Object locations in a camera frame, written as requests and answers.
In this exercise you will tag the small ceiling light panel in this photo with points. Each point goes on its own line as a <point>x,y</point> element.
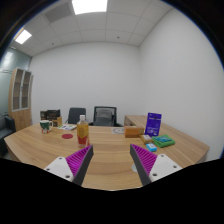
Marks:
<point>23,36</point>

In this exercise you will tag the large ceiling light panel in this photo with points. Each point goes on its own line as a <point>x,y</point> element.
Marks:
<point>89,6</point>

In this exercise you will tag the small brown cardboard box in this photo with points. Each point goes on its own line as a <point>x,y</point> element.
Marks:
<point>134,132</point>

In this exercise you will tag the flat green box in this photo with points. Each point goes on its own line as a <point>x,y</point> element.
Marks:
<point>163,141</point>

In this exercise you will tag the green and white mug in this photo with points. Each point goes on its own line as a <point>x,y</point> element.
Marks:
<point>45,126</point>

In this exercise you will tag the printed paper leaflet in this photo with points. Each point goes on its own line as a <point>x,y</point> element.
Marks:
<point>67,127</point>

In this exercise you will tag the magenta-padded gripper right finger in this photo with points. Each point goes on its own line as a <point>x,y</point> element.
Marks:
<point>146,160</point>

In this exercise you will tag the wooden shelf cabinet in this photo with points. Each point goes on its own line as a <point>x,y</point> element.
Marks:
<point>20,100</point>

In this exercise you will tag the small light blue box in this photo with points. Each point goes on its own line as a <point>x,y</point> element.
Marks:
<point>151,147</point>

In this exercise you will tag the black office chair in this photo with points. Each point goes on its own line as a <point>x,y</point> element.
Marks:
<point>76,115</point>

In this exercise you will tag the clear bottle with amber drink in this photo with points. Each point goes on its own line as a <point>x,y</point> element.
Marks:
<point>82,133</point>

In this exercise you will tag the black sofa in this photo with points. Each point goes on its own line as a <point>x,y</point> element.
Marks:
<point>5,130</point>

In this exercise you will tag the flat round red coaster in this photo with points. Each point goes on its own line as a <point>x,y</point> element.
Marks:
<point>67,136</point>

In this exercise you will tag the ceiling air vent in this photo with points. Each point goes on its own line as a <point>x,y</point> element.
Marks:
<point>58,12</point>

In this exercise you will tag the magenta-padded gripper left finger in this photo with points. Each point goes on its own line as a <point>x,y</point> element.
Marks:
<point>78,160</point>

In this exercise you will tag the small yellow box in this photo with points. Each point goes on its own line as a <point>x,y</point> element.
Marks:
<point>146,139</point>

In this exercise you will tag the purple standing box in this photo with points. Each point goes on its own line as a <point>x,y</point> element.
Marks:
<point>153,124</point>

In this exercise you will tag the grey mesh office chair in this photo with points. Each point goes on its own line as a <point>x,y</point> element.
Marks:
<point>104,116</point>

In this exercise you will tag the tall dark brown box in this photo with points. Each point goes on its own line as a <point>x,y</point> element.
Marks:
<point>43,115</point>

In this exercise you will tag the black box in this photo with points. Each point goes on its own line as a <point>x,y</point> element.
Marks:
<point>53,114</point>

